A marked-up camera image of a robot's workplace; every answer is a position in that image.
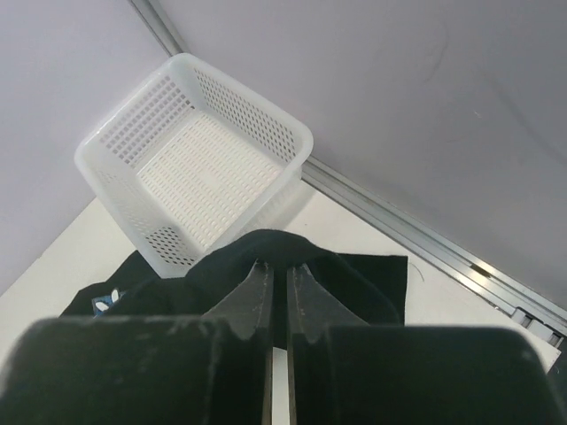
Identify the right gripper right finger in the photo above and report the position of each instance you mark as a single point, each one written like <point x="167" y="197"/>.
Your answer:
<point x="324" y="357"/>

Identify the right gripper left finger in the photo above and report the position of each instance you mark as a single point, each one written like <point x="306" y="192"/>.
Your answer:
<point x="240" y="384"/>

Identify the black daisy print t-shirt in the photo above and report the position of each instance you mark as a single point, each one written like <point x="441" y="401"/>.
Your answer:
<point x="372" y="287"/>

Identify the white plastic basket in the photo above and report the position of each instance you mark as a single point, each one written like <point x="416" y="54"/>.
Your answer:
<point x="191" y="161"/>

